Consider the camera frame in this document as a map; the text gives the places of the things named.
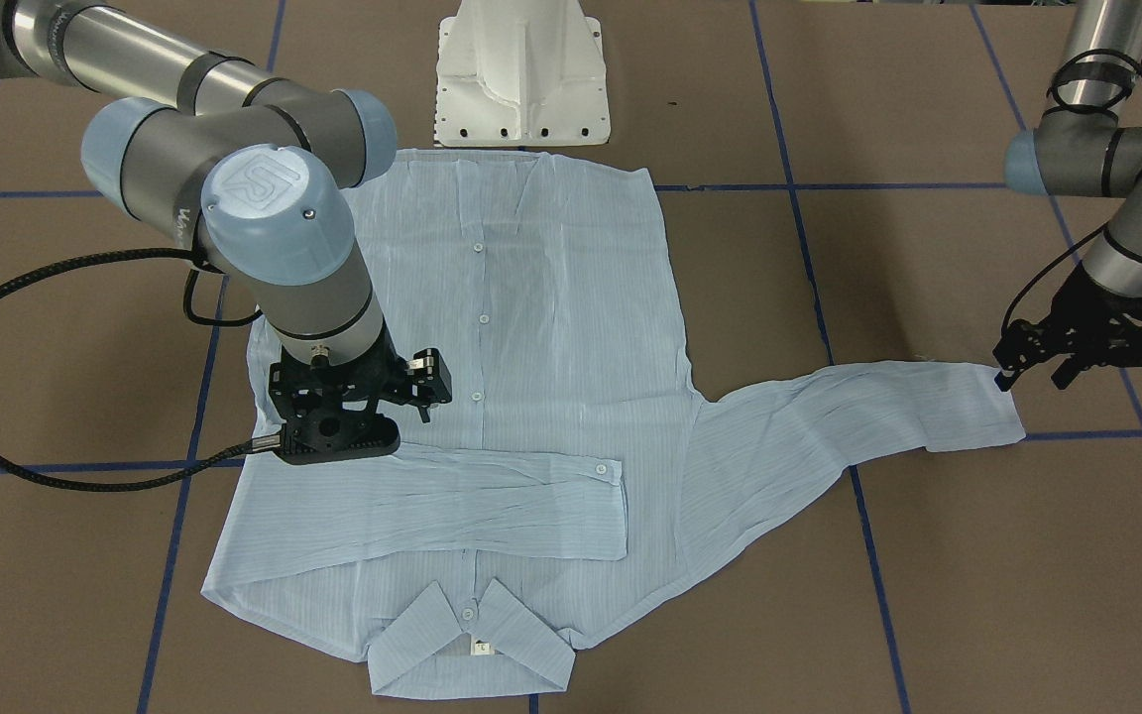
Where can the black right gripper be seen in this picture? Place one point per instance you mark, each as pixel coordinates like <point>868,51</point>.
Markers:
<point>429,379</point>

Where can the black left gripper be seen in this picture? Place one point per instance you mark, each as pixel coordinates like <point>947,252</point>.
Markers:
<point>1084,299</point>

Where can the light blue button shirt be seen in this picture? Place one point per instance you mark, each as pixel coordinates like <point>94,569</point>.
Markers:
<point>577,480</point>

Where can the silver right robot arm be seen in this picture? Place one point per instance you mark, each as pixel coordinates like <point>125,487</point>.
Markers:
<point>245,172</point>

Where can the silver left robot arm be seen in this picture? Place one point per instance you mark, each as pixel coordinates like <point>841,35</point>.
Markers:
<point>1088,144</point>

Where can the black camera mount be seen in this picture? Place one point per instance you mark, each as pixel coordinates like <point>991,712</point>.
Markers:
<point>321,429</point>

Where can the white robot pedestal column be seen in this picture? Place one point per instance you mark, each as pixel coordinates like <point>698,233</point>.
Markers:
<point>521,74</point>

